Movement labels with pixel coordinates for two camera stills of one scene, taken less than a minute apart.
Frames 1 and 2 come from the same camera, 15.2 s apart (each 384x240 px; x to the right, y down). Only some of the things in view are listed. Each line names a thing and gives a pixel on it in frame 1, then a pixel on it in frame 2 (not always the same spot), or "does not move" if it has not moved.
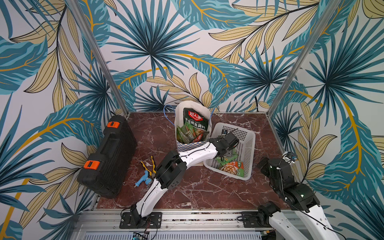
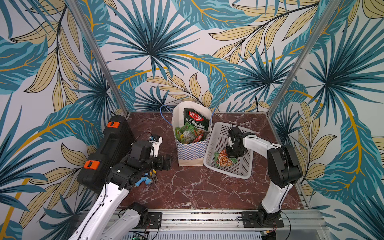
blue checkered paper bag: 192,124 does not move
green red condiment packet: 188,133 does not move
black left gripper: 230,148 to 161,166
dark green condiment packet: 192,117 does not move
